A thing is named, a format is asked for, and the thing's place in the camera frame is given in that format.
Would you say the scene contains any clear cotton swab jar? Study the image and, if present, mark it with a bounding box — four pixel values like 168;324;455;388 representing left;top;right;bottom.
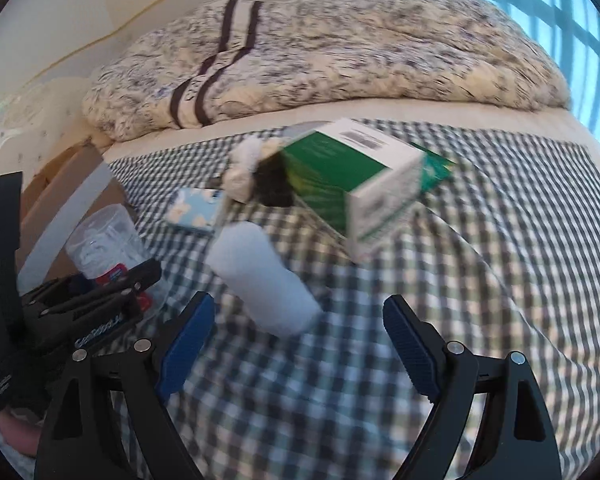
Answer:
65;204;149;285

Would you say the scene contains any white cylindrical bottle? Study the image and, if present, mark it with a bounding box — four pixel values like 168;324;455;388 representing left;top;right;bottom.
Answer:
206;222;322;338

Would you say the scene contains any blue floral tissue pack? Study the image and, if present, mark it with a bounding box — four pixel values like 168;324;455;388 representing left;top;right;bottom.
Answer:
163;188;227;233

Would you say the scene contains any white lace cloth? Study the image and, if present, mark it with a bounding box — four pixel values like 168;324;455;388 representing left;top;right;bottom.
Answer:
221;136;283;204

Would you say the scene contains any black round object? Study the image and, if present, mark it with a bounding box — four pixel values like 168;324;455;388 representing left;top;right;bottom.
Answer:
253;153;294;208

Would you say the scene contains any green medicine sachet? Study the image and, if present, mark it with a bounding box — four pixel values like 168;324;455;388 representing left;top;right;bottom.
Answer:
420;150;455;194

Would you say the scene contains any green white medicine box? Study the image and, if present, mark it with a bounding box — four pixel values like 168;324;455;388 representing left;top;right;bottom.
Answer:
280;118;425;264

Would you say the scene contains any person left hand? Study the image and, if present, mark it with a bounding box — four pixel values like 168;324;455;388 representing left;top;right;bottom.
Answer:
0;408;42;457

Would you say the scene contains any brown cardboard box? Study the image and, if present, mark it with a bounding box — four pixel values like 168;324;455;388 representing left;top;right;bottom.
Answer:
16;141;137;295

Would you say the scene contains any checkered bed cloth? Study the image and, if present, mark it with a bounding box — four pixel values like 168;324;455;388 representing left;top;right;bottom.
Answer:
111;120;600;479

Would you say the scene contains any white tufted headboard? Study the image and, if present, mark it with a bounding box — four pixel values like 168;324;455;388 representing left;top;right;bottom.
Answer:
0;77;90;183

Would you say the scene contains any floral patterned duvet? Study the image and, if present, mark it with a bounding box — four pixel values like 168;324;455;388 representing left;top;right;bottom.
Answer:
82;0;570;142

